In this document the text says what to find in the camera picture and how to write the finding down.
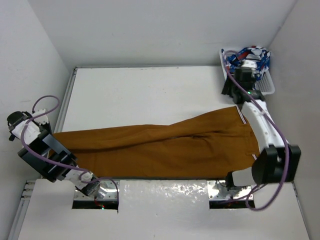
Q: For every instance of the blue white patterned cloth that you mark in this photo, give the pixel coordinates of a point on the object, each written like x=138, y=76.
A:
x=260, y=55

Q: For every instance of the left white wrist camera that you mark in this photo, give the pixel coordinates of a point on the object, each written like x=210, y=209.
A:
x=41, y=117

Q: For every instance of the aluminium table frame rail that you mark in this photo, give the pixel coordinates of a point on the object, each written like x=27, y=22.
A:
x=64, y=102

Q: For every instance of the brown trousers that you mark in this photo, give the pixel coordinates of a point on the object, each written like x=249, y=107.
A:
x=207, y=146

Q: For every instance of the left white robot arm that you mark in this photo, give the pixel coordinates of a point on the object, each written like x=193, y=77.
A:
x=44, y=153

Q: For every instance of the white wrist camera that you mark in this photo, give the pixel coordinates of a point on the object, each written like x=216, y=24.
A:
x=249, y=64
x=41, y=117

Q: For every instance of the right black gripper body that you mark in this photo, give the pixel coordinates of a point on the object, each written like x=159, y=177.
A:
x=228, y=88

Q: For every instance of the white plastic basket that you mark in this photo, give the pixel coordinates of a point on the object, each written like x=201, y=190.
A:
x=265, y=84

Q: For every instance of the white front cover board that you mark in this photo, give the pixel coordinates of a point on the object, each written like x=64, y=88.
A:
x=157, y=210

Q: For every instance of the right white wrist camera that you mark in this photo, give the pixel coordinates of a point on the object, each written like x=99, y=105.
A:
x=249, y=64

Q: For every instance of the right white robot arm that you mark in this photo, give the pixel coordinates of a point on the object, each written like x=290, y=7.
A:
x=278, y=160

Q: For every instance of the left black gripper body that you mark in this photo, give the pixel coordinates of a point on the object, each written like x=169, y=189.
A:
x=46, y=126

